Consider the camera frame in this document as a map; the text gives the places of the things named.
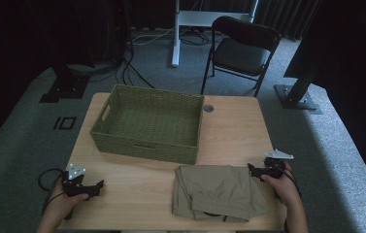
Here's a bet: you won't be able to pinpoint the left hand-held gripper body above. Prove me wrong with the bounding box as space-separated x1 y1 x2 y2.
60 163 90 198

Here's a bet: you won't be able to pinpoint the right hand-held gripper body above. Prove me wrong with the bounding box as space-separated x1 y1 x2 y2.
260 149 295 180

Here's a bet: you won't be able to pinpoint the khaki pants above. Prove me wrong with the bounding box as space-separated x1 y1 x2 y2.
171 164 272 223

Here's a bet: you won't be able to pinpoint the green woven basket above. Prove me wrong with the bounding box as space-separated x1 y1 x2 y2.
89 83 206 165

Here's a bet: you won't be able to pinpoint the person's right hand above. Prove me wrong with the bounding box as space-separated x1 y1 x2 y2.
260 162 302 207

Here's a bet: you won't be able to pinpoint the person's left hand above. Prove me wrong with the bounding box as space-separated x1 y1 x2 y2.
48 186 90 220

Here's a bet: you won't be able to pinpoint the black folding chair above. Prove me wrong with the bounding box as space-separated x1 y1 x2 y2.
200 15 283 98

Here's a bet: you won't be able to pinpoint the dark curtain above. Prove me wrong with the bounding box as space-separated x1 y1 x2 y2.
253 0 322 41

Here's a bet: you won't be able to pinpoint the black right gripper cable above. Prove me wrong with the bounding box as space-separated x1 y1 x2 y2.
279 164 302 199

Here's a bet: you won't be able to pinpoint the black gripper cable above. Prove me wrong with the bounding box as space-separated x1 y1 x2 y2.
279 164 302 199
37 168 66 216

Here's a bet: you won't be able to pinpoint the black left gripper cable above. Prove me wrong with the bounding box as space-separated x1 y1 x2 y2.
37 168 66 216

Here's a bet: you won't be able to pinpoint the black stand with base plate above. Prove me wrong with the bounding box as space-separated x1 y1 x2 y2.
39 62 91 104
274 66 323 116

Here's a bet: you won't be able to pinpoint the black floor cables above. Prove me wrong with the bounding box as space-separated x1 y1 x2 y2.
115 30 156 90

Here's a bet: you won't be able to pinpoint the white floor cable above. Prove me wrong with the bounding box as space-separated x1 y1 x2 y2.
131 26 176 47

